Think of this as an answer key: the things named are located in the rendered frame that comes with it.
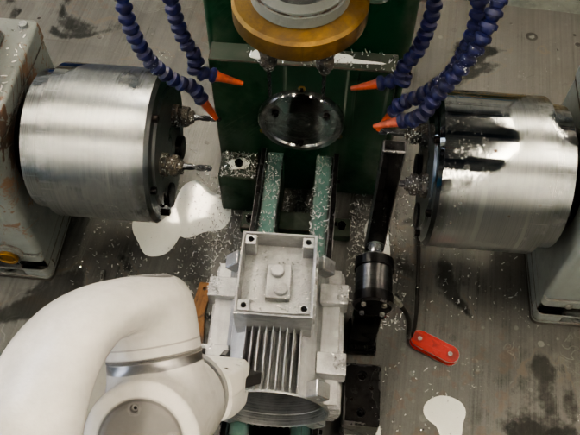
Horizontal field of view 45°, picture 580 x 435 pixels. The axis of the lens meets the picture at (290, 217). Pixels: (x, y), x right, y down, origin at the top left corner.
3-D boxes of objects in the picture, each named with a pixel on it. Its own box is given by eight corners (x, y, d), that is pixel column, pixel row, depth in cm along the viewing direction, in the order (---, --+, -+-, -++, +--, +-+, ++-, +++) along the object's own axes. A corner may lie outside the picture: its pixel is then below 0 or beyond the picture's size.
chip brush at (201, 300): (193, 281, 128) (192, 280, 127) (220, 286, 127) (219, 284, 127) (160, 389, 117) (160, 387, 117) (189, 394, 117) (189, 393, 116)
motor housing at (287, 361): (223, 300, 113) (211, 241, 97) (341, 308, 112) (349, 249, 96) (206, 425, 102) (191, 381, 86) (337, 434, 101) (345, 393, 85)
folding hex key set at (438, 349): (406, 345, 121) (407, 341, 120) (413, 330, 123) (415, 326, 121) (452, 369, 119) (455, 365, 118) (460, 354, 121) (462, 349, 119)
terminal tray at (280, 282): (243, 256, 100) (241, 230, 94) (318, 261, 99) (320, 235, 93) (234, 335, 93) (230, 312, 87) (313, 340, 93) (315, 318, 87)
